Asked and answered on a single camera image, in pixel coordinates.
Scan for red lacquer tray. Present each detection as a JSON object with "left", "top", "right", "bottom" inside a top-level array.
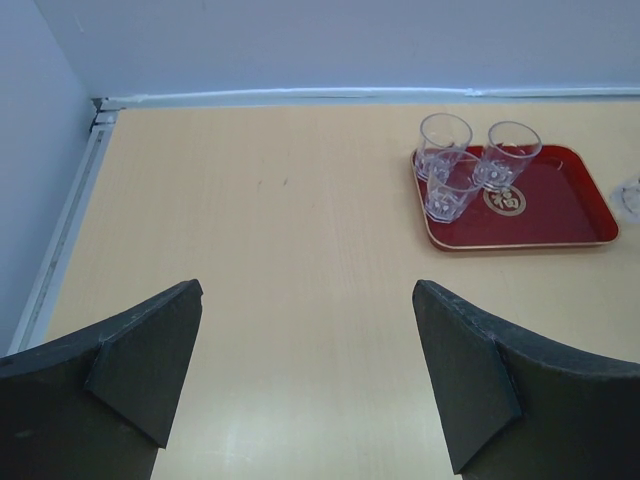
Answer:
[{"left": 411, "top": 145, "right": 619, "bottom": 252}]

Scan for clear glass cluster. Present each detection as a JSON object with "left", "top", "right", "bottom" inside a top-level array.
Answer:
[{"left": 610, "top": 174, "right": 640, "bottom": 224}]

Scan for aluminium frame rail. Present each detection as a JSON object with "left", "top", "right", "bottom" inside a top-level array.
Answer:
[
  {"left": 98, "top": 86, "right": 639, "bottom": 112},
  {"left": 7, "top": 110, "right": 119, "bottom": 355}
]

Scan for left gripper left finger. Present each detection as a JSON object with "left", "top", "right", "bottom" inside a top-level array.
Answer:
[{"left": 1, "top": 280, "right": 203, "bottom": 479}]

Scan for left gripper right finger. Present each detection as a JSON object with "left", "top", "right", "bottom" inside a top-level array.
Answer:
[{"left": 412, "top": 280, "right": 639, "bottom": 479}]

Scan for aluminium frame rail back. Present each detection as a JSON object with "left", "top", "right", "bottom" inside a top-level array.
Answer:
[{"left": 98, "top": 86, "right": 639, "bottom": 112}]

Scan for aluminium frame rail left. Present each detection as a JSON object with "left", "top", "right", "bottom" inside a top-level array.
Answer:
[{"left": 7, "top": 110, "right": 119, "bottom": 355}]

